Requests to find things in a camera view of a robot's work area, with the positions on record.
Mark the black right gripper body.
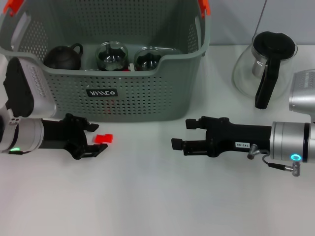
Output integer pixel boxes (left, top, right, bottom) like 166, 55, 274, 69
205, 117, 273, 158

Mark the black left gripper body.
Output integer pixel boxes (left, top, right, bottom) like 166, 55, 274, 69
40, 113, 89, 160

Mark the grey perforated storage basket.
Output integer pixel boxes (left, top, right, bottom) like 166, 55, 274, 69
0, 0, 211, 123

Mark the black clay teapot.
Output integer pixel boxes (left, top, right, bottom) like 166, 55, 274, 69
43, 43, 84, 70

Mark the glass carafe black lid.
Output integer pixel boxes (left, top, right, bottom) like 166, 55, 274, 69
232, 31, 298, 109

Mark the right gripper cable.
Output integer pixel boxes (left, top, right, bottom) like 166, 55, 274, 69
247, 144, 302, 177

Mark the thin grey cable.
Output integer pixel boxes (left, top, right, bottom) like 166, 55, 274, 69
254, 0, 268, 37

